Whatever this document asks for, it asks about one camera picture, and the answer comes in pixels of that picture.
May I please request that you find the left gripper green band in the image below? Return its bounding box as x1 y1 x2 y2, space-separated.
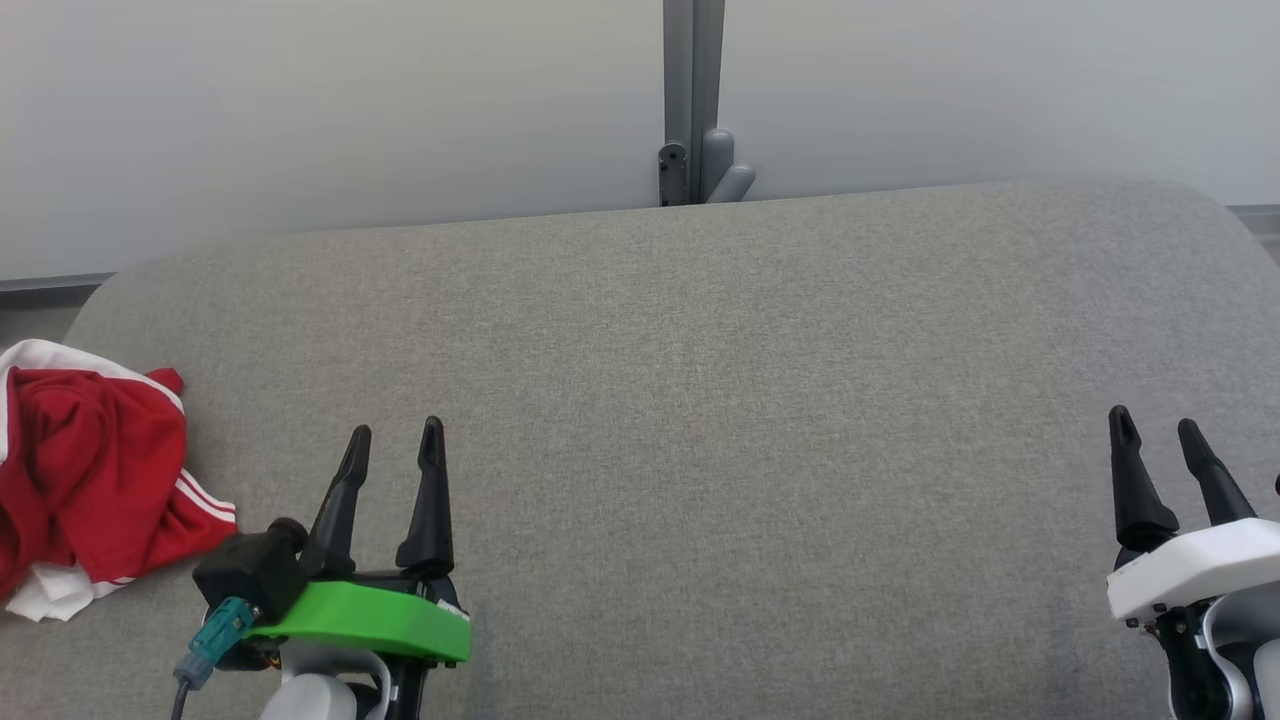
240 416 473 666

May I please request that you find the teal plug left camera cable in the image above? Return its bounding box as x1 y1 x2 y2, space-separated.
172 597 259 720

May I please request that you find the grey rounded support foot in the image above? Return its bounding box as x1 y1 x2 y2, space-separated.
702 128 756 204

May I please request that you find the grey metal post bracket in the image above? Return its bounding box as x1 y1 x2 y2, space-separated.
662 0 726 206

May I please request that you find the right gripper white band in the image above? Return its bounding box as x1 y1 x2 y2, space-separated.
1105 405 1280 629

